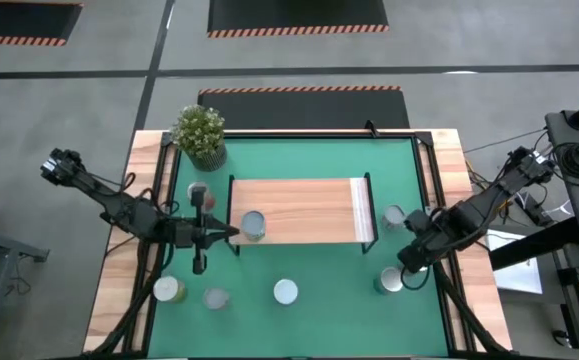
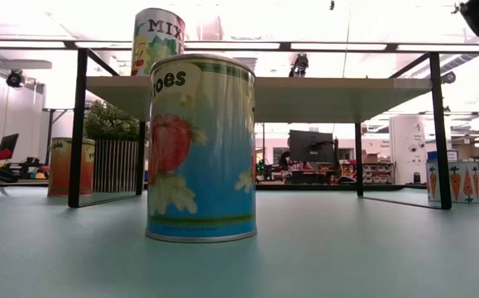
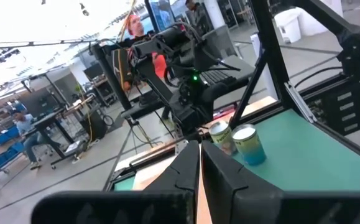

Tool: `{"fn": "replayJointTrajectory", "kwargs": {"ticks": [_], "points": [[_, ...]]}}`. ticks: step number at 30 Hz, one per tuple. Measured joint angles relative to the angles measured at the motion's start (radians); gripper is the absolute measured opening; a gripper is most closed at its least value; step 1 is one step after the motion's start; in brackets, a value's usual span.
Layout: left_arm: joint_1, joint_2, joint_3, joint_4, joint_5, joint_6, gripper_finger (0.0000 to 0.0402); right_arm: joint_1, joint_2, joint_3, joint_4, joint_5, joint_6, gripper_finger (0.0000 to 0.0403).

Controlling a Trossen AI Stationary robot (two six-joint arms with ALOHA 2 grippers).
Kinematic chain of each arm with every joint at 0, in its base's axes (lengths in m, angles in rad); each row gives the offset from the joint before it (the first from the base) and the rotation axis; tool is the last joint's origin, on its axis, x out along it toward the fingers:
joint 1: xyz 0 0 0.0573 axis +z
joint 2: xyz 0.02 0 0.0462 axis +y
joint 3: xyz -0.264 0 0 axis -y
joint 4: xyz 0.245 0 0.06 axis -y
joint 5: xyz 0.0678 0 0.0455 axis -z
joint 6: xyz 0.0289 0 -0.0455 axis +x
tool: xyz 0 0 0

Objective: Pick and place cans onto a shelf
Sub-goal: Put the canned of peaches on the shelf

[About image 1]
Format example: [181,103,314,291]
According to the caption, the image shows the tin can green yellow label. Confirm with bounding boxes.
[152,275,189,305]

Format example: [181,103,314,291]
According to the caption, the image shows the white-lidded tin can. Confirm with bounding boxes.
[273,278,300,306]

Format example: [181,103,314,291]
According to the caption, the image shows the black computer mouse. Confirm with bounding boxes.
[551,329,573,349]

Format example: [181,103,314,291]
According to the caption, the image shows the tin can red orange label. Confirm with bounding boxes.
[186,180,217,212]

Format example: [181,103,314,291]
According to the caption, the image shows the potted green plant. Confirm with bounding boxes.
[171,103,229,173]

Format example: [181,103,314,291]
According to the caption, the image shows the black metal bar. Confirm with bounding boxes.
[488,217,579,271]

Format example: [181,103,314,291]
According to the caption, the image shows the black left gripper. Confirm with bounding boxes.
[171,187,241,276]

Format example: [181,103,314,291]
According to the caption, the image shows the plain grey tin can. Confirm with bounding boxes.
[202,286,230,311]

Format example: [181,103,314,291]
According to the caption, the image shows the black floor mat hazard stripes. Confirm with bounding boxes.
[207,0,390,39]
[0,0,85,47]
[197,85,411,130]

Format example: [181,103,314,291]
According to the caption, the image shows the white paper sheet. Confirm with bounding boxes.
[486,229,544,295]

